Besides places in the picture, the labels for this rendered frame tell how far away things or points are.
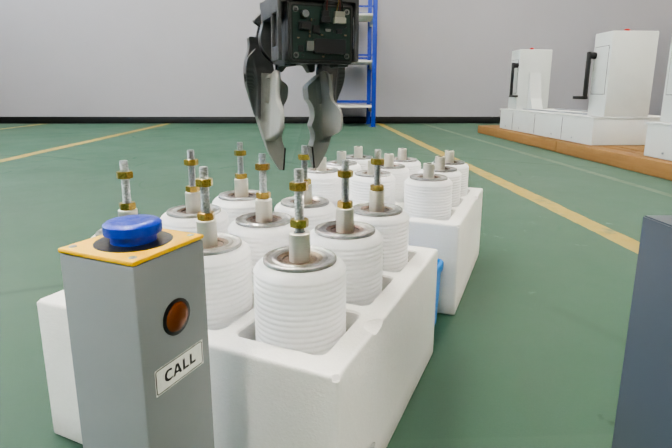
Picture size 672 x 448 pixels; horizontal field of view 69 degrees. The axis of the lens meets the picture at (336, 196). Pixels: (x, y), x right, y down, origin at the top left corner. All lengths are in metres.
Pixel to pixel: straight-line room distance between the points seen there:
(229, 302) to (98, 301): 0.21
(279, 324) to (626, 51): 3.39
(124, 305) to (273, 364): 0.17
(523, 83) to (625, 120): 1.43
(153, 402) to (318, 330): 0.18
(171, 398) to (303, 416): 0.14
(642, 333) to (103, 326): 0.50
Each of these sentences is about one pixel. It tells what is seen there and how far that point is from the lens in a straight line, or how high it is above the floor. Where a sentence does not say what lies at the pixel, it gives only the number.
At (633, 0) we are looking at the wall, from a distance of 8.06.
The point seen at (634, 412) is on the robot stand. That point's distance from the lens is 0.64.
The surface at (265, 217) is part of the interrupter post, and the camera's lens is 0.65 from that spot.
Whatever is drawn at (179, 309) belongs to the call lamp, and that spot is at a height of 0.27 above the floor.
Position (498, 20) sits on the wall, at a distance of 7.22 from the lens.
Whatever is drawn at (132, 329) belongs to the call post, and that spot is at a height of 0.27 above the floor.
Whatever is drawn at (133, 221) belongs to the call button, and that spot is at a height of 0.33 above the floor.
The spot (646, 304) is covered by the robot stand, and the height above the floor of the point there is 0.21.
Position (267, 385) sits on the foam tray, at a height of 0.15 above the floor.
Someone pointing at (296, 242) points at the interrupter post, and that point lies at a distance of 0.49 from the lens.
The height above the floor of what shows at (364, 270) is 0.21.
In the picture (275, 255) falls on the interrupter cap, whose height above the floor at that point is 0.25.
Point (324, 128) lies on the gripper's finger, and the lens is 0.48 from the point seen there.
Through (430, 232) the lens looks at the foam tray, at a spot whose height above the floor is 0.16.
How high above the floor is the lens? 0.42
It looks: 12 degrees down
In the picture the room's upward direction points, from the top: straight up
